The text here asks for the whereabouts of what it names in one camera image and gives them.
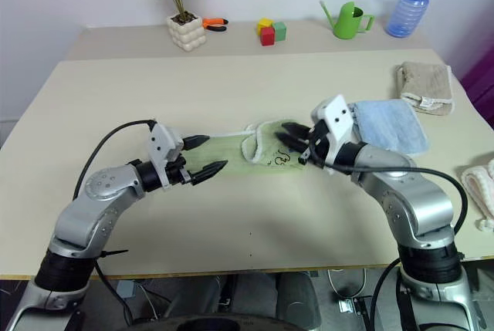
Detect black cable tie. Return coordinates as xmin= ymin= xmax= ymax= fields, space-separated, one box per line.
xmin=97 ymin=248 xmax=130 ymax=262

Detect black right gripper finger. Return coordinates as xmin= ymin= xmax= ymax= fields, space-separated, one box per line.
xmin=281 ymin=122 xmax=312 ymax=138
xmin=274 ymin=131 xmax=310 ymax=154

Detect light green towel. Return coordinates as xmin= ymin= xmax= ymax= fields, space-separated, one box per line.
xmin=181 ymin=117 xmax=337 ymax=177

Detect yellow wooden block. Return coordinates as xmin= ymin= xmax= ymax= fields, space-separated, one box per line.
xmin=255 ymin=17 xmax=275 ymax=36

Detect orange black pruning shears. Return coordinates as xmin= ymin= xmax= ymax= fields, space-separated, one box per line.
xmin=201 ymin=16 xmax=230 ymax=32

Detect folded cream white towel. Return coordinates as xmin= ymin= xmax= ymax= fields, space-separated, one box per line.
xmin=461 ymin=158 xmax=494 ymax=231

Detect blue plastic spray bottle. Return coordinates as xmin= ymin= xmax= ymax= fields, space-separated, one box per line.
xmin=370 ymin=0 xmax=435 ymax=38

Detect folded light blue towel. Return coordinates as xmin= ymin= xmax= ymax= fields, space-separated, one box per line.
xmin=347 ymin=100 xmax=431 ymax=155

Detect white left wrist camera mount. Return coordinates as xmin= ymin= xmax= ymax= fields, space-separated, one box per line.
xmin=148 ymin=123 xmax=184 ymax=191

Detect green watering can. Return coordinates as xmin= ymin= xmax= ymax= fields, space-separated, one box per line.
xmin=318 ymin=0 xmax=376 ymax=40

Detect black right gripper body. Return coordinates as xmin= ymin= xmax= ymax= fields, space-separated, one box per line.
xmin=298 ymin=122 xmax=333 ymax=169

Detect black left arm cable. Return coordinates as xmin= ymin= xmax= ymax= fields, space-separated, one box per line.
xmin=73 ymin=119 xmax=157 ymax=326

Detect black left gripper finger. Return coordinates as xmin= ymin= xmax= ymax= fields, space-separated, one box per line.
xmin=181 ymin=134 xmax=211 ymax=151
xmin=191 ymin=159 xmax=230 ymax=187

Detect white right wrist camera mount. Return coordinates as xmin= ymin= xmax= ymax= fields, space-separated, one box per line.
xmin=310 ymin=93 xmax=358 ymax=157

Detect cream bubble plant pot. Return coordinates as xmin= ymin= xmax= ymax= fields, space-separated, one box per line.
xmin=166 ymin=10 xmax=208 ymax=53

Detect grey rounded shape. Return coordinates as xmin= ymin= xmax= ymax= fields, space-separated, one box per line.
xmin=230 ymin=271 xmax=322 ymax=331

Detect green wooden block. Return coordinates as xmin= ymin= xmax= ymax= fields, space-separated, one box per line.
xmin=272 ymin=21 xmax=288 ymax=42

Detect purple object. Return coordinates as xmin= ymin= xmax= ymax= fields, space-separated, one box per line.
xmin=460 ymin=42 xmax=494 ymax=124

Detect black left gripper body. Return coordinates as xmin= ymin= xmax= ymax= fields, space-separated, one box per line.
xmin=164 ymin=155 xmax=196 ymax=187

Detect white cable loop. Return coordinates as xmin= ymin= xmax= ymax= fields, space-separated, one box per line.
xmin=327 ymin=267 xmax=368 ymax=298

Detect red wooden block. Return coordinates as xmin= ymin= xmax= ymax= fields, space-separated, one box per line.
xmin=259 ymin=26 xmax=276 ymax=47

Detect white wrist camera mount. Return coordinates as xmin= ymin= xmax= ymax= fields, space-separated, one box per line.
xmin=148 ymin=123 xmax=184 ymax=191
xmin=310 ymin=93 xmax=358 ymax=157

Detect folded beige towel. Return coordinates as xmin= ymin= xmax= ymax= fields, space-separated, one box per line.
xmin=395 ymin=61 xmax=457 ymax=117

